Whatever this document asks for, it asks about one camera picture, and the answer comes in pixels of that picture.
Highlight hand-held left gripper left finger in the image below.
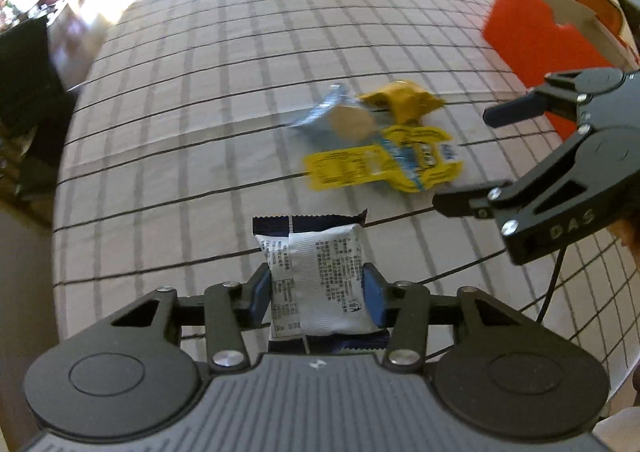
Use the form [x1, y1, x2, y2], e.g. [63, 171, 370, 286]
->
[109, 262, 274, 374]

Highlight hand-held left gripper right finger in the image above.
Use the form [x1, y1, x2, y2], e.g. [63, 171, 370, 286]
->
[361, 263, 527, 374]

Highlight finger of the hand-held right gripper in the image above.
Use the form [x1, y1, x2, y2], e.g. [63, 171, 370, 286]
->
[432, 124, 601, 266]
[482, 68, 630, 129]

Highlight silver dark-edged snack packet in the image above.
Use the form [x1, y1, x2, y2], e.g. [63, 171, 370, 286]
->
[251, 208, 393, 353]

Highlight orange-red cardboard box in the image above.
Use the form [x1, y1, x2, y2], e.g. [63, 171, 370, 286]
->
[481, 0, 640, 92]

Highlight yellow cartoon snack packet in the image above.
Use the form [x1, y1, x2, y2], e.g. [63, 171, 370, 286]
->
[302, 124, 463, 193]

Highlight plain yellow snack wrapper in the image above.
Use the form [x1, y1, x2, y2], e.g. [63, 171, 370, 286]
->
[356, 79, 447, 127]

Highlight blue cookie snack packet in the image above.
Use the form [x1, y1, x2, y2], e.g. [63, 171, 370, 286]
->
[286, 83, 377, 141]

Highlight white grid tablecloth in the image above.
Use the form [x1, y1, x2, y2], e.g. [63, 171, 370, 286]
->
[52, 0, 640, 408]

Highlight black cabinet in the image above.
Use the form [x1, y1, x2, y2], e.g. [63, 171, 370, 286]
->
[0, 16, 77, 200]

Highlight black cable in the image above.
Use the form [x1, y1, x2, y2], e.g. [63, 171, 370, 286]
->
[536, 241, 569, 329]

